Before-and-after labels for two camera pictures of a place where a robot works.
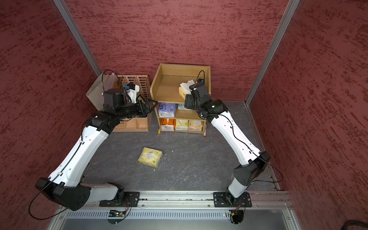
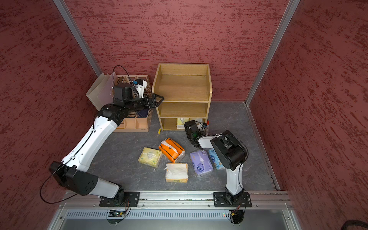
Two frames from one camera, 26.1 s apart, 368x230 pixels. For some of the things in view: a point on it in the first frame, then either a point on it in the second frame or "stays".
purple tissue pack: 166,110 → 201,162
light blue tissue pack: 181,106 → 217,162
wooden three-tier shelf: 170,85 stays
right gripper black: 190,98 → 186,126
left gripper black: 143,111 → 153,100
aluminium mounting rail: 261,201 stays
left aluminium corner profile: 66,15 stays
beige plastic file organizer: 139,124 stays
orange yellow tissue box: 184,88 → 177,172
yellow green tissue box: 150,156 stays
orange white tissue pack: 168,124 → 171,150
